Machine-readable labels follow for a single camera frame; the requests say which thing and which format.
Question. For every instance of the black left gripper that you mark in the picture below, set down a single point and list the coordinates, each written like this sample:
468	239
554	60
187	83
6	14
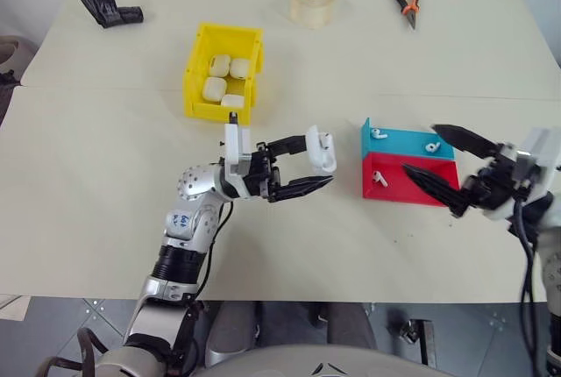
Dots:
258	171

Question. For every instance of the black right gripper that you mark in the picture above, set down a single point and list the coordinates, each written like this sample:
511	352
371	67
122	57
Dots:
495	184

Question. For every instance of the white earbud case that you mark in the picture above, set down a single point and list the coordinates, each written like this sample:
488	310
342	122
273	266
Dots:
239	68
220	66
214	89
322	155
232	101

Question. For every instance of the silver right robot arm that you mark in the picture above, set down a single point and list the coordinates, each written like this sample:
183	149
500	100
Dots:
553	272

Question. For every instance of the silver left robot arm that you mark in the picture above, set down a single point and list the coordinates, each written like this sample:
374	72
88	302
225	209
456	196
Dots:
193	184

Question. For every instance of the closed white earbud case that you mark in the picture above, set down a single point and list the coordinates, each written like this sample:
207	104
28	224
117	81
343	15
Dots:
232	101
214	89
220	66
239	68

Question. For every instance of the yellow plastic bin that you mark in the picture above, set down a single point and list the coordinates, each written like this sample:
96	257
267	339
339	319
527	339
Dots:
197	79

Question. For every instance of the white earbud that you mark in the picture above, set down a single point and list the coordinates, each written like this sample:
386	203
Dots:
379	179
377	133
432	147

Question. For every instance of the blue plastic tray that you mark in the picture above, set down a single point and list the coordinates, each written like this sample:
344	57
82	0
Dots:
403	142

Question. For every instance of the red plastic tray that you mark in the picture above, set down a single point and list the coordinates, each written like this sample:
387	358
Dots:
394	186

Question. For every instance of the orange black pliers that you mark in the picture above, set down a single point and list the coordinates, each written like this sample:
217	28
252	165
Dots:
411	9

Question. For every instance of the beige tape roll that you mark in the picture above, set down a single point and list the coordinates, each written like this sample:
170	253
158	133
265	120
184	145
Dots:
313	4

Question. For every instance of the dark grey rounded shape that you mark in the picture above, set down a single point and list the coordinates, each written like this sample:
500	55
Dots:
230	329

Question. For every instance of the silver robot torso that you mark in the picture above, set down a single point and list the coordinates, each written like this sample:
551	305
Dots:
280	364

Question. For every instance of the black fabric object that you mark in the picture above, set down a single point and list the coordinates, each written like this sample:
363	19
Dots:
6	96

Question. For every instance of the beige round object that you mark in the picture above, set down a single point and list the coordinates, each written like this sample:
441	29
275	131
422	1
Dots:
15	54

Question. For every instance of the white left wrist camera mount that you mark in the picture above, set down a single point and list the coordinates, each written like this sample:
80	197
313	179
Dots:
236	142

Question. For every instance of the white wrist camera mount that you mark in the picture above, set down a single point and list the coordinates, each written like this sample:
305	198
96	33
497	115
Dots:
543	151
236	142

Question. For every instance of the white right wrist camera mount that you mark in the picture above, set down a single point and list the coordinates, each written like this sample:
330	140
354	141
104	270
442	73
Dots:
543	151

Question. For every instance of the grey metal bracket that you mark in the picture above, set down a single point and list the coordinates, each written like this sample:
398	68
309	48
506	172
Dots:
418	339

